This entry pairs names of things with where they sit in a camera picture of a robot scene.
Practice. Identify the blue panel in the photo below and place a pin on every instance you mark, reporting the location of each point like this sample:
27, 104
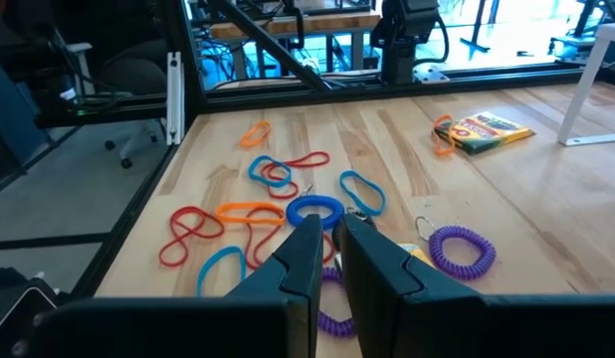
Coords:
14, 114

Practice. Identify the orange rubber band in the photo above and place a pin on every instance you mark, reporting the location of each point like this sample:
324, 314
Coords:
242, 141
435, 141
218, 213

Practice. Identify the purple coil wristband keyring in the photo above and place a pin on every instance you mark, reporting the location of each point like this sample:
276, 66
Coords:
332, 325
462, 271

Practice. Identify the blue rubber band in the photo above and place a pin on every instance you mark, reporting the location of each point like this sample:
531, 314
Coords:
343, 179
225, 248
250, 171

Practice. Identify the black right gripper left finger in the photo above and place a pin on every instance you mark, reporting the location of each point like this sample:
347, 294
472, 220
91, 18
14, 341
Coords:
302, 278

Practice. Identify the black device with white edge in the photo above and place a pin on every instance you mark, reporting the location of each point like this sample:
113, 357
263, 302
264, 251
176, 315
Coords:
14, 318

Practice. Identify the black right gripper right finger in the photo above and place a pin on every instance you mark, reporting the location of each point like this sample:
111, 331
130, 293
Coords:
372, 278

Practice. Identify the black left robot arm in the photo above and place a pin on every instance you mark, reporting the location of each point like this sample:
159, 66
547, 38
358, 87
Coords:
402, 50

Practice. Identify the black coil wristband keyring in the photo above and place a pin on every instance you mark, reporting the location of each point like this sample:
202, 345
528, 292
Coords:
368, 219

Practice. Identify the blue coil wristband keyring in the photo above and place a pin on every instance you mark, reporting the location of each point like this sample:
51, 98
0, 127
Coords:
297, 211

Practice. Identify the white aluminium bracket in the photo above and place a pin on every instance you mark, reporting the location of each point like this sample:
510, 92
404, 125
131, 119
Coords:
175, 99

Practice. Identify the white perforated shelf riser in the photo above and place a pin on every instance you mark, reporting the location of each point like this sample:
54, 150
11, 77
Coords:
582, 89

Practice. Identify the wooden background table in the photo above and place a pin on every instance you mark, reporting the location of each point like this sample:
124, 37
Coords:
327, 22

